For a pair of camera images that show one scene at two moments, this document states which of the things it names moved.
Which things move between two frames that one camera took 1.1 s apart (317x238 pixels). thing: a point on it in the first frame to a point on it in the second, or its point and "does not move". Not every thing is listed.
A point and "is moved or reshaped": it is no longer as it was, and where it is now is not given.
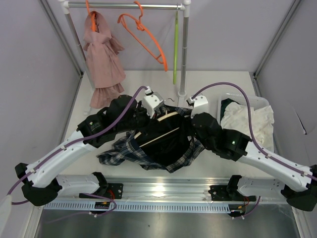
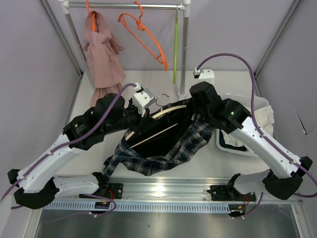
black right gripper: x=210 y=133 to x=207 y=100
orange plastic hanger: x=92 y=17 does not move
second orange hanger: x=161 y=58 does not move
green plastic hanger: x=175 y=46 does not move
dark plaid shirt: x=162 y=142 is moved or reshaped
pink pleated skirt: x=106 y=68 does not move
